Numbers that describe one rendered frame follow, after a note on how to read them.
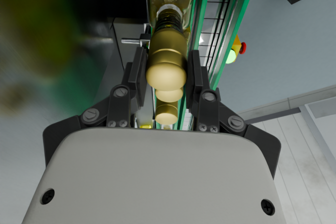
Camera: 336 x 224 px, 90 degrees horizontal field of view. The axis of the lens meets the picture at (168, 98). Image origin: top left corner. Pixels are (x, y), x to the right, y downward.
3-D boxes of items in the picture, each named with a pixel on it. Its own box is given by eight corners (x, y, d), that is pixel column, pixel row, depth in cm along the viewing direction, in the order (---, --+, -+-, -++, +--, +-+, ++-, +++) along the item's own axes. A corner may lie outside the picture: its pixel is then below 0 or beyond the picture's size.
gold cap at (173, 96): (156, 58, 21) (153, 83, 19) (184, 59, 21) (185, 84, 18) (157, 77, 24) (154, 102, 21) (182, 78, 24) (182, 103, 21)
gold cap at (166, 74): (148, 26, 15) (141, 59, 12) (189, 29, 15) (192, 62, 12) (150, 59, 17) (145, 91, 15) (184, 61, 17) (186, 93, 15)
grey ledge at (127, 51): (120, 6, 49) (110, 26, 42) (150, 7, 49) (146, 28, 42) (145, 141, 123) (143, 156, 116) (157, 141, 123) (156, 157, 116)
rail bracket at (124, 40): (126, 14, 41) (114, 47, 33) (154, 16, 41) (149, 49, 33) (129, 30, 44) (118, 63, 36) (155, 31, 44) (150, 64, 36)
